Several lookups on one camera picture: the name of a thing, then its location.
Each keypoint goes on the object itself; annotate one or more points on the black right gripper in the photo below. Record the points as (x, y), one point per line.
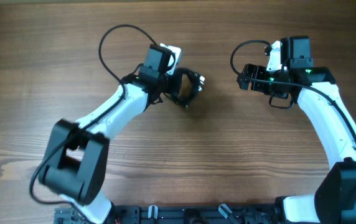
(251, 78)

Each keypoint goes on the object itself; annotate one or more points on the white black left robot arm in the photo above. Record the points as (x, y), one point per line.
(74, 163)

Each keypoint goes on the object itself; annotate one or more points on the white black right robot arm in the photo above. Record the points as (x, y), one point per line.
(291, 75)

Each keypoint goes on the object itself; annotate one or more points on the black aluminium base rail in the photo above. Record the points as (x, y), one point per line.
(247, 213)

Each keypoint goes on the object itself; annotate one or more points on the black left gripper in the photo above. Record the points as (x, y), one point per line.
(182, 86)

